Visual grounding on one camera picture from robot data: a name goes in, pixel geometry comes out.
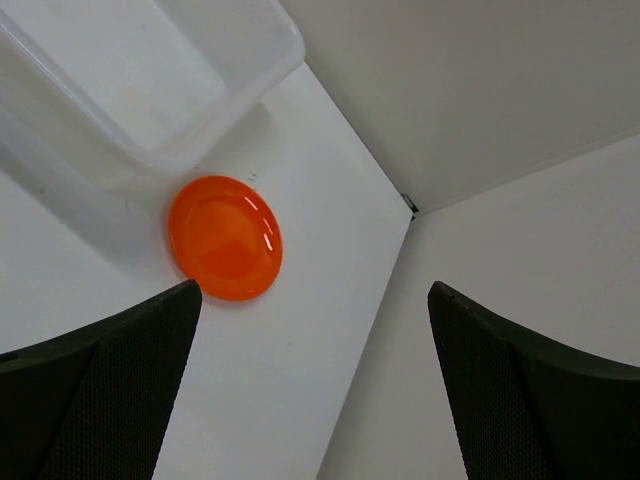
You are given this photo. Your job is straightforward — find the orange plastic plate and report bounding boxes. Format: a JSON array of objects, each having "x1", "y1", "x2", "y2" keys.
[{"x1": 167, "y1": 175, "x2": 284, "y2": 302}]

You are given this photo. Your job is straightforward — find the clear plastic bin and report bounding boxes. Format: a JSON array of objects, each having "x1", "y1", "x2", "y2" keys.
[{"x1": 1, "y1": 1, "x2": 305, "y2": 188}]

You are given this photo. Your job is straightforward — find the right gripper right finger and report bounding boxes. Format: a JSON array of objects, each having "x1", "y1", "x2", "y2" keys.
[{"x1": 427, "y1": 282, "x2": 639, "y2": 479}]

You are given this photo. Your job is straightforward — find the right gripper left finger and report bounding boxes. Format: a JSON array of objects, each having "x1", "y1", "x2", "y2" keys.
[{"x1": 1, "y1": 280, "x2": 202, "y2": 479}]

